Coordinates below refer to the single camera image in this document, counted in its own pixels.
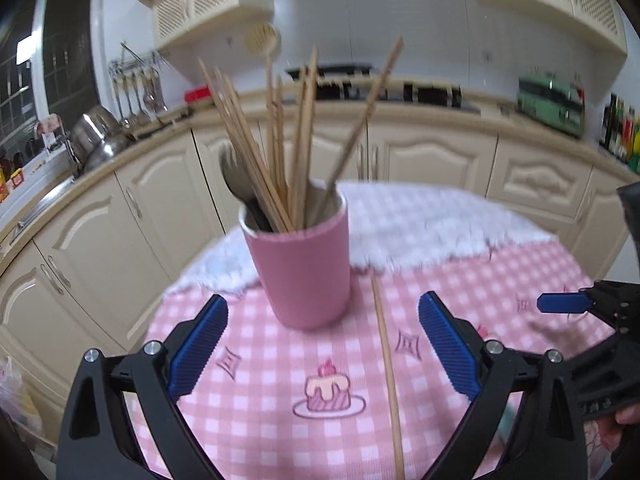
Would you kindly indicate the white fringed cloth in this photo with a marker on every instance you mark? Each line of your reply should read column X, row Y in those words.
column 392, row 227

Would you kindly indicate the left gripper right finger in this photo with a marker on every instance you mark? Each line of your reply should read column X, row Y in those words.
column 547, row 439

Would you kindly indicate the hanging utensil rack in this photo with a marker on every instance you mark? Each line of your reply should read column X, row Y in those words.
column 137, row 88

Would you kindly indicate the black gas stove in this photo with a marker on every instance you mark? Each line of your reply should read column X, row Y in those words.
column 406, row 92

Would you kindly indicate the kitchen sink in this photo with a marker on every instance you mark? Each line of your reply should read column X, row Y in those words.
column 32, row 211

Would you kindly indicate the stainless steel pot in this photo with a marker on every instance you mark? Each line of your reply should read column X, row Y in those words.
column 96, row 138

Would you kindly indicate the round wall strainer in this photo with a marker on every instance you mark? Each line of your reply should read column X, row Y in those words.
column 262, row 39

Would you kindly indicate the right hand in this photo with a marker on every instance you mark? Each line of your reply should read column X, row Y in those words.
column 611, row 427

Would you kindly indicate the red box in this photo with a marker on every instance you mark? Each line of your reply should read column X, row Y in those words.
column 197, row 94

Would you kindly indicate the pink cup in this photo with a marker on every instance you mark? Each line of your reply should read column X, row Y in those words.
column 305, row 274

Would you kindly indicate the sauce bottles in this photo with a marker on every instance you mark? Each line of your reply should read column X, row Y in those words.
column 620, row 132

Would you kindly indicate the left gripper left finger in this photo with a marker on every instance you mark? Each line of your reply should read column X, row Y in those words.
column 97, row 438

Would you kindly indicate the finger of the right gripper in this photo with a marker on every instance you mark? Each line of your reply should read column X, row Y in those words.
column 564, row 302

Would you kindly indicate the green electric cooker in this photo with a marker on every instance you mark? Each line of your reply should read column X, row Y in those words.
column 552, row 102

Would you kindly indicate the black fork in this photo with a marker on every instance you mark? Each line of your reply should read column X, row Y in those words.
column 240, row 186

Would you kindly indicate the pink checkered tablecloth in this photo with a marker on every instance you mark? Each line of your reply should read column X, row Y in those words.
column 275, row 403

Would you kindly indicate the window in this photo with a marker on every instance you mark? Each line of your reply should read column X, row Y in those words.
column 46, row 68

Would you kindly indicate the plastic bag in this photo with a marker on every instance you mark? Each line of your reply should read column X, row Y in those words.
column 16, row 400

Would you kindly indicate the cream lower cabinets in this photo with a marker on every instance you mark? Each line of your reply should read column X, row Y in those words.
column 92, row 273

